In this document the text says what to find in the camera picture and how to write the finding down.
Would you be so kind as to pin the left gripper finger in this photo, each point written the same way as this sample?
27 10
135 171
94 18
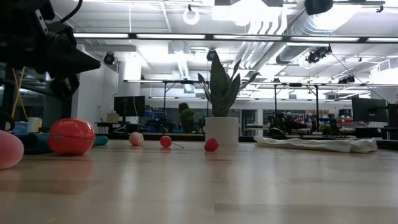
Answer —
73 68
73 55

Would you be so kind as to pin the small red toy strawberry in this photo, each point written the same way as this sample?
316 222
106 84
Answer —
211 145

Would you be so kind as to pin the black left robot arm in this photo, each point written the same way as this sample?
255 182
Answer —
15 31

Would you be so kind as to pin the white bucket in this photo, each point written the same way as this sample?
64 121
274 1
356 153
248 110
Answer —
35 125

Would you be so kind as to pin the red toy tomato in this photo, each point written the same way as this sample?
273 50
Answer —
71 137

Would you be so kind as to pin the brown cardboard box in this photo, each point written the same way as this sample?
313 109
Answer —
112 118

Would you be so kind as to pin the blue storage box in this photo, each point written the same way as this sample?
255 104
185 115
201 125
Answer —
20 128

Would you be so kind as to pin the dark green folded cloth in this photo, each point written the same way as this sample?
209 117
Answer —
34 143

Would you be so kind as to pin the black computer monitor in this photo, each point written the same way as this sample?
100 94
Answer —
369 109
129 106

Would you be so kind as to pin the pink toy peach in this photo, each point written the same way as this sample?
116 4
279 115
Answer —
9 149

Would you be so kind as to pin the small pale pink toy fruit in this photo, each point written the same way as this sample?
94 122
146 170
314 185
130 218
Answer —
136 139

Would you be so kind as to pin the overhead light bar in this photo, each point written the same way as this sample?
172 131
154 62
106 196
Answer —
210 36

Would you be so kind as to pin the small red toy cherry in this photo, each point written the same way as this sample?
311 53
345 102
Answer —
165 142

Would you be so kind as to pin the person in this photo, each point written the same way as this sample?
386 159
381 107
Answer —
183 106

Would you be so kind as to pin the small background potted plant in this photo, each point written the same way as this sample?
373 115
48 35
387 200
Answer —
326 129

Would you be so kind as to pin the green background plant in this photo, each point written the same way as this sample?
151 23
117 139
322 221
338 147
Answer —
187 119

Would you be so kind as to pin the green snake plant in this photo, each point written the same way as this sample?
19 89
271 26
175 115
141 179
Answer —
222 93

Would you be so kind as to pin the white folded cloth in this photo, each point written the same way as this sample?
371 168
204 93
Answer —
317 144

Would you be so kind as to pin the white round plant pot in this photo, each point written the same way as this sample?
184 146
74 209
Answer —
221 126

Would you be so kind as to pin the silver ceiling duct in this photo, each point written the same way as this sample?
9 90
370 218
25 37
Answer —
311 25

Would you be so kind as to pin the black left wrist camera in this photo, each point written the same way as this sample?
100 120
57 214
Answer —
60 31

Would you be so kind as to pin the black overhead rig camera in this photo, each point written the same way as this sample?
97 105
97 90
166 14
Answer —
211 55
317 54
109 58

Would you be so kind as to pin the black background rig frame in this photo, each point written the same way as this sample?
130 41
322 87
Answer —
275 102
174 81

